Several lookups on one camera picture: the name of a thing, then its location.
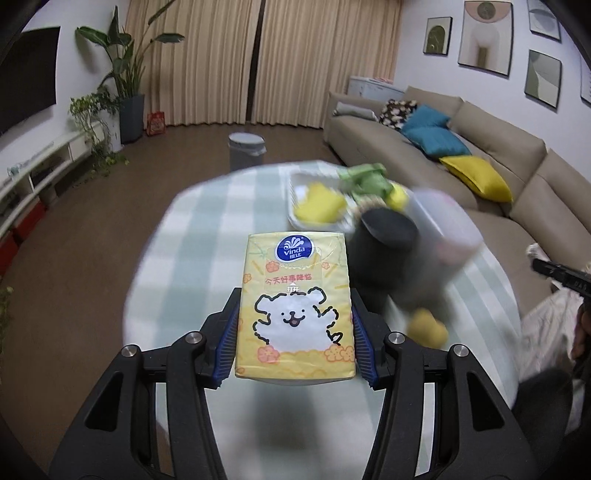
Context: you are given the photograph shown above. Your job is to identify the operator hand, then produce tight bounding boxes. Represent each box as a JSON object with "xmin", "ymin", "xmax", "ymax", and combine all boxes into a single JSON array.
[{"xmin": 571, "ymin": 304, "xmax": 591, "ymax": 376}]

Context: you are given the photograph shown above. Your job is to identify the near blue cushion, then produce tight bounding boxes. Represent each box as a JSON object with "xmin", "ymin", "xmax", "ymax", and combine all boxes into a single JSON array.
[{"xmin": 402, "ymin": 127, "xmax": 470, "ymax": 159}]

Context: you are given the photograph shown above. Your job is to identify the large yellow sponge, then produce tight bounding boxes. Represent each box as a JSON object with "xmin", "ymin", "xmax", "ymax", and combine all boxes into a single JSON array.
[{"xmin": 294, "ymin": 182, "xmax": 348, "ymax": 224}]

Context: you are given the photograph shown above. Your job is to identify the translucent plastic container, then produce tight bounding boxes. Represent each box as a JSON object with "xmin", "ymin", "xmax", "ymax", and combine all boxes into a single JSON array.
[{"xmin": 392, "ymin": 188, "xmax": 484, "ymax": 311}]

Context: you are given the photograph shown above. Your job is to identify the white plastic tray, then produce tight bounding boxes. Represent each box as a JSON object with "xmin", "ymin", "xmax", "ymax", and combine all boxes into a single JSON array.
[{"xmin": 287, "ymin": 170, "xmax": 356, "ymax": 234}]

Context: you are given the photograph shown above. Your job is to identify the black cylinder container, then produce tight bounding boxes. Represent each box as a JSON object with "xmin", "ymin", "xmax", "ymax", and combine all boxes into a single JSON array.
[{"xmin": 346, "ymin": 207, "xmax": 419, "ymax": 314}]

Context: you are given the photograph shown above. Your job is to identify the small yellow sponge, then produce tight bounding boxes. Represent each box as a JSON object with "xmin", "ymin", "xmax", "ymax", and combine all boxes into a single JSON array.
[{"xmin": 385, "ymin": 182, "xmax": 410, "ymax": 213}]

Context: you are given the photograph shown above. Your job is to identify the grey folded blanket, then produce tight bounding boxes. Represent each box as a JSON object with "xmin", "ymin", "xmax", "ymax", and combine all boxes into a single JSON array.
[{"xmin": 332, "ymin": 102, "xmax": 378, "ymax": 122}]

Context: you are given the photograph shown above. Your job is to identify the black chair seat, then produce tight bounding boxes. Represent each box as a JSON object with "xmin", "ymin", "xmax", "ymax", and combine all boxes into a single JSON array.
[{"xmin": 512, "ymin": 369, "xmax": 573, "ymax": 479}]

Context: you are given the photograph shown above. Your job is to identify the large arch wall picture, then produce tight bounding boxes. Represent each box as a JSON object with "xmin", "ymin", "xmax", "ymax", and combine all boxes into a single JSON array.
[{"xmin": 458, "ymin": 1, "xmax": 514, "ymax": 77}]

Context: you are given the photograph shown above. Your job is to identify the yellow tissue pack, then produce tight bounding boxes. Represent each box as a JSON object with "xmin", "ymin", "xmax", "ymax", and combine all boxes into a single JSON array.
[{"xmin": 235, "ymin": 232, "xmax": 356, "ymax": 384}]

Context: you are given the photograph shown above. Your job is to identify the black television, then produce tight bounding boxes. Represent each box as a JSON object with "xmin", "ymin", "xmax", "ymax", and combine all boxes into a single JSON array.
[{"xmin": 0, "ymin": 26, "xmax": 60, "ymax": 134}]

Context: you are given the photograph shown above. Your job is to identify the white tv cabinet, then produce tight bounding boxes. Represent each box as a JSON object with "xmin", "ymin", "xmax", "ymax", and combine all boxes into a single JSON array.
[{"xmin": 0, "ymin": 121, "xmax": 105, "ymax": 273}]

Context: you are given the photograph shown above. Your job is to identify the green cloth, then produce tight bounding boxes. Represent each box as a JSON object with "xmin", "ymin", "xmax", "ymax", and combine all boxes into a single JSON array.
[{"xmin": 339, "ymin": 163, "xmax": 394, "ymax": 202}]

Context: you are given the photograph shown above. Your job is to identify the tall potted plant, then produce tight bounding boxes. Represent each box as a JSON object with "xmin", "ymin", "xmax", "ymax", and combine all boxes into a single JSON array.
[{"xmin": 75, "ymin": 1, "xmax": 184, "ymax": 145}]

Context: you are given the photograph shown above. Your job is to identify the patterned black white cushion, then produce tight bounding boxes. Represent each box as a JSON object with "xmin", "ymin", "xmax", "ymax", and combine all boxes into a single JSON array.
[{"xmin": 379, "ymin": 99, "xmax": 419, "ymax": 131}]

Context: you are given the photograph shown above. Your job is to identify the upper right wall picture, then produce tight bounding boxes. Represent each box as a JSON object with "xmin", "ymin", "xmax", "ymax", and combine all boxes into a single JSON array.
[{"xmin": 527, "ymin": 0, "xmax": 561, "ymax": 42}]

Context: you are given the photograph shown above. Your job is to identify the yellow cushion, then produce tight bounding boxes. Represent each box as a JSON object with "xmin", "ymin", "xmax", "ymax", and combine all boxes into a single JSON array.
[{"xmin": 440, "ymin": 155, "xmax": 513, "ymax": 203}]

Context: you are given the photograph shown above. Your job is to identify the trailing ivy plant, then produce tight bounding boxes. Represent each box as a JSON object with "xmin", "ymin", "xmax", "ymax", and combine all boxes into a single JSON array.
[{"xmin": 68, "ymin": 86, "xmax": 129, "ymax": 179}]

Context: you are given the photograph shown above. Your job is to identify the beige curtains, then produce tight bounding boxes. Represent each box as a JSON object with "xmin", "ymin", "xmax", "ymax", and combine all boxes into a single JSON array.
[{"xmin": 125, "ymin": 1, "xmax": 403, "ymax": 128}]

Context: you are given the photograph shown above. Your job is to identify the striped wall picture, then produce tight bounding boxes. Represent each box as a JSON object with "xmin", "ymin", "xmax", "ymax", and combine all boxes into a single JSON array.
[{"xmin": 580, "ymin": 57, "xmax": 591, "ymax": 105}]

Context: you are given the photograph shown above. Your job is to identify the far blue cushion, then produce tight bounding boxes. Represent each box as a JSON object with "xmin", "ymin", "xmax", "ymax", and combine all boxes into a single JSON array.
[{"xmin": 401, "ymin": 105, "xmax": 451, "ymax": 134}]

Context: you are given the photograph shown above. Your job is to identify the grey trash bin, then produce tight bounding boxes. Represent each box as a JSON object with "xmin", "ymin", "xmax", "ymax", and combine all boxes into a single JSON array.
[{"xmin": 228, "ymin": 132, "xmax": 266, "ymax": 172}]

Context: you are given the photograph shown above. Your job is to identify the small green wall picture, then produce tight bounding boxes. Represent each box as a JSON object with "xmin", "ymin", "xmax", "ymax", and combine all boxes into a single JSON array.
[{"xmin": 423, "ymin": 16, "xmax": 453, "ymax": 56}]

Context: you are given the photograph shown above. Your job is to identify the blue cushion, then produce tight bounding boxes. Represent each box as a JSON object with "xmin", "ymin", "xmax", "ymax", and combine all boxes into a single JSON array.
[
  {"xmin": 401, "ymin": 105, "xmax": 451, "ymax": 134},
  {"xmin": 402, "ymin": 127, "xmax": 470, "ymax": 159}
]

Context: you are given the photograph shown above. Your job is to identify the lower abstract wall picture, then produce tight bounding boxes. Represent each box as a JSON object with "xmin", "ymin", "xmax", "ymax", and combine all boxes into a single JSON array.
[{"xmin": 524, "ymin": 50, "xmax": 563, "ymax": 110}]

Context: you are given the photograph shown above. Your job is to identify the beige sectional sofa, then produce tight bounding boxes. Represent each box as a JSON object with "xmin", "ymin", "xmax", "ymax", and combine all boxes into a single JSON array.
[{"xmin": 324, "ymin": 87, "xmax": 590, "ymax": 314}]

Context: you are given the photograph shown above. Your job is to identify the white floral blanket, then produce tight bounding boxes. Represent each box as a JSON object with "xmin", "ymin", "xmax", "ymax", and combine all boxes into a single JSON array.
[{"xmin": 517, "ymin": 243, "xmax": 591, "ymax": 434}]

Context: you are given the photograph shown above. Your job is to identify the red bag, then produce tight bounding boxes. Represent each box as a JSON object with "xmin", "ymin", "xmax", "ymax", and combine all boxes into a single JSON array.
[{"xmin": 145, "ymin": 111, "xmax": 166, "ymax": 137}]

